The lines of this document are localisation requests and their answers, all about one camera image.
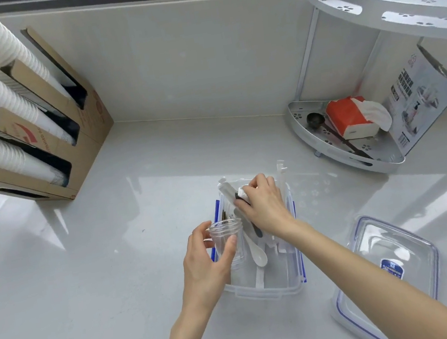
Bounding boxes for person's right hand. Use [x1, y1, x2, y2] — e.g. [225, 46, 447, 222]
[229, 169, 299, 246]

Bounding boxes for person's left hand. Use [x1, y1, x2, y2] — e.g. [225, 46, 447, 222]
[171, 217, 249, 313]

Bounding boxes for black handled utensil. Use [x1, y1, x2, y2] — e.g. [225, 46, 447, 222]
[232, 189, 265, 244]

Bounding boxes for clear plastic jar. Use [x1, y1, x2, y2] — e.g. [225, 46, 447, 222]
[207, 216, 251, 275]

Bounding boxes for person's right forearm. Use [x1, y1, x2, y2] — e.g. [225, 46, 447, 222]
[274, 195, 447, 339]

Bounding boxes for dark slim utensil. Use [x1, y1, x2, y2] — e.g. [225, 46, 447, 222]
[218, 200, 232, 223]

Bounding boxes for white ceramic spoon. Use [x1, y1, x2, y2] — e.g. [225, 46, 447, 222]
[239, 222, 270, 269]

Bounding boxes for clear storage box blue clips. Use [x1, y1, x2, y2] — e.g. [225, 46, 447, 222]
[197, 159, 310, 309]

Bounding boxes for black measuring scoop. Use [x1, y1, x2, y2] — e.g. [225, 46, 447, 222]
[306, 104, 374, 168]

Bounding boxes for red tissue pack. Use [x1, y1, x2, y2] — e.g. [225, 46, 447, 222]
[324, 91, 395, 143]

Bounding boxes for clear plastic lid blue seal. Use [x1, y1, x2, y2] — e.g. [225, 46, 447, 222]
[317, 205, 447, 339]

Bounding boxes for cardboard cup dispenser box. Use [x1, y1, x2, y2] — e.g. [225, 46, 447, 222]
[0, 16, 126, 212]

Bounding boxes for printed cardboard box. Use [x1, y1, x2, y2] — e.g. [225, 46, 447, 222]
[372, 40, 447, 159]

